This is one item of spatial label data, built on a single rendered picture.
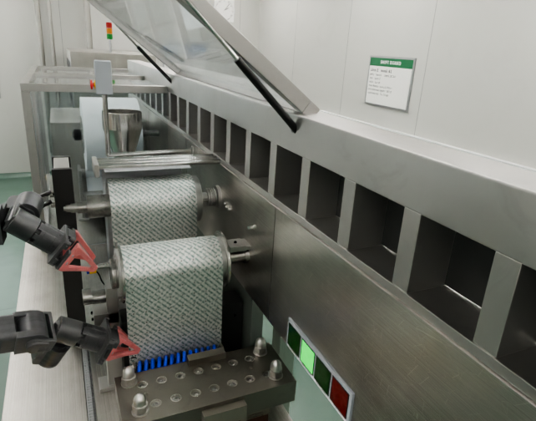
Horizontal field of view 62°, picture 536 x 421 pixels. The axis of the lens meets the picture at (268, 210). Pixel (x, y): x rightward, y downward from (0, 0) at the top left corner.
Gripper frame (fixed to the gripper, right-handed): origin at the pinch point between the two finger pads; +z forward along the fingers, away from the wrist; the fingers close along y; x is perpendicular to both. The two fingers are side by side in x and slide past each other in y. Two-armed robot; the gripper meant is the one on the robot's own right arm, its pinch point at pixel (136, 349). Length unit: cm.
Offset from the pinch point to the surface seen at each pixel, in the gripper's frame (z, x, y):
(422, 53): 188, 199, -209
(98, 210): -17.7, 21.0, -27.6
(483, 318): 6, 52, 65
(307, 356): 19.8, 25.6, 30.1
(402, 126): 220, 146, -220
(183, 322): 7.4, 10.4, 0.2
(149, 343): 2.3, 2.5, 0.2
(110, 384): 2.5, -16.1, -7.8
